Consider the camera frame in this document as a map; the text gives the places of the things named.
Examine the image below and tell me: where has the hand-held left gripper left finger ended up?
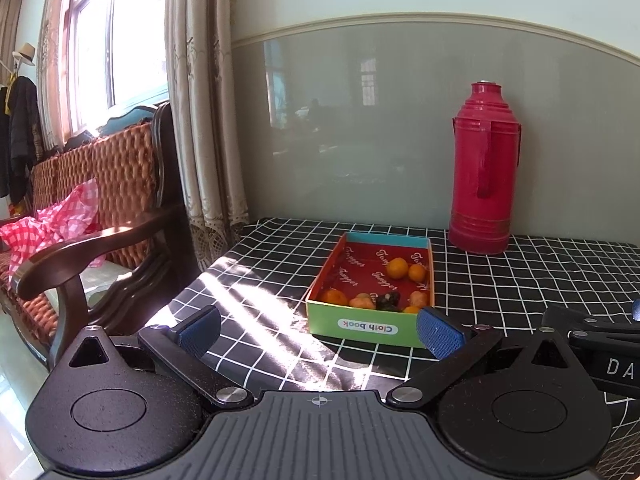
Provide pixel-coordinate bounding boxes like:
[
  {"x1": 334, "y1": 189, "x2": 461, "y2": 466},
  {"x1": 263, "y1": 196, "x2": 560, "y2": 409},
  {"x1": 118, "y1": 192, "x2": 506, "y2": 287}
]
[{"x1": 59, "y1": 304, "x2": 256, "y2": 409}]

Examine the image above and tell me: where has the red thermos flask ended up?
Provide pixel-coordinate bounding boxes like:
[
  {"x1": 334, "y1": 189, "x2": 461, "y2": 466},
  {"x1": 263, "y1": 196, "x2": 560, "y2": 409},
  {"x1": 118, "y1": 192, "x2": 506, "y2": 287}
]
[{"x1": 448, "y1": 80, "x2": 522, "y2": 256}]

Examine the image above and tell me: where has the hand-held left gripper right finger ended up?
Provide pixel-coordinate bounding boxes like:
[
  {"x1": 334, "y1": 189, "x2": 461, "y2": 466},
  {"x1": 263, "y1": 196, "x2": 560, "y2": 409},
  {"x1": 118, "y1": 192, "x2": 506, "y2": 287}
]
[{"x1": 384, "y1": 306, "x2": 581, "y2": 407}]

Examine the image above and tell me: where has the pink checkered cloth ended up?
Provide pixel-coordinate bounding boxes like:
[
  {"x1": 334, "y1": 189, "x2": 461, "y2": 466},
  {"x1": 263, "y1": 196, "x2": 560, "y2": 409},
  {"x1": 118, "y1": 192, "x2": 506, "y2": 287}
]
[{"x1": 0, "y1": 178, "x2": 107, "y2": 281}]

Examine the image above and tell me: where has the dark hanging coat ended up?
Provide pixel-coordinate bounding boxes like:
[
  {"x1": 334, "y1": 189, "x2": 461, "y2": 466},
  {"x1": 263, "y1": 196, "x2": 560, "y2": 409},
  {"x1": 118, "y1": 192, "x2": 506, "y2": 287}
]
[{"x1": 7, "y1": 75, "x2": 42, "y2": 203}]

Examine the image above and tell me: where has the colourful cardboard box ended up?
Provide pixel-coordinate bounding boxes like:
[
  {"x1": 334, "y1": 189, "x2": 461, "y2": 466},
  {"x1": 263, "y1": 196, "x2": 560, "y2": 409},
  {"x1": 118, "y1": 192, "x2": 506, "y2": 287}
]
[{"x1": 305, "y1": 231, "x2": 435, "y2": 349}]

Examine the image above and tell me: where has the beige lace curtain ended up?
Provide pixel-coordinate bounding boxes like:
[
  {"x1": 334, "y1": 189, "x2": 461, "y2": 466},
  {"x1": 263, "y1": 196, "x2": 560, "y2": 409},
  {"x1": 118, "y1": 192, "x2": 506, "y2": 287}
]
[{"x1": 165, "y1": 0, "x2": 251, "y2": 273}]

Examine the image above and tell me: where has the straw hat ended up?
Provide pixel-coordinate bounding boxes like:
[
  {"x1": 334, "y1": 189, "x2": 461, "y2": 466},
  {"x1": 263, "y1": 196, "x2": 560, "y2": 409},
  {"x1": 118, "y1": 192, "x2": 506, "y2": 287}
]
[{"x1": 12, "y1": 42, "x2": 37, "y2": 67}]

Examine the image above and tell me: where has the black white-grid tablecloth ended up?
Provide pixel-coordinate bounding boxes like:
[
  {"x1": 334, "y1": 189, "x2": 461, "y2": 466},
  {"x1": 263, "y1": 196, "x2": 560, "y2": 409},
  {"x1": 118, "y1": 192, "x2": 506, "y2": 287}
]
[{"x1": 142, "y1": 217, "x2": 640, "y2": 480}]

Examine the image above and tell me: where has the wooden armchair with woven back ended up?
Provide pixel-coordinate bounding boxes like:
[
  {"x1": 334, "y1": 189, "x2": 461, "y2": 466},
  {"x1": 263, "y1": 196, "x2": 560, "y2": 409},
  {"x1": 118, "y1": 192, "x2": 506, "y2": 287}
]
[{"x1": 0, "y1": 101, "x2": 201, "y2": 373}]

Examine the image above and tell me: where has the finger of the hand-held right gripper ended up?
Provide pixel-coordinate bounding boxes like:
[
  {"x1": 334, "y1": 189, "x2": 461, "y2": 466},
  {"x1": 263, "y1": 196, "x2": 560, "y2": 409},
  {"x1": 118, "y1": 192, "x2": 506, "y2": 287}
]
[{"x1": 541, "y1": 298, "x2": 640, "y2": 357}]

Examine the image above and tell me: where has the window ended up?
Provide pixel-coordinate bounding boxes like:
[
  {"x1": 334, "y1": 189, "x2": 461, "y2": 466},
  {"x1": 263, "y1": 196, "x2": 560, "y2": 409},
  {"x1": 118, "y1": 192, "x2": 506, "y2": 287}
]
[{"x1": 62, "y1": 0, "x2": 173, "y2": 137}]

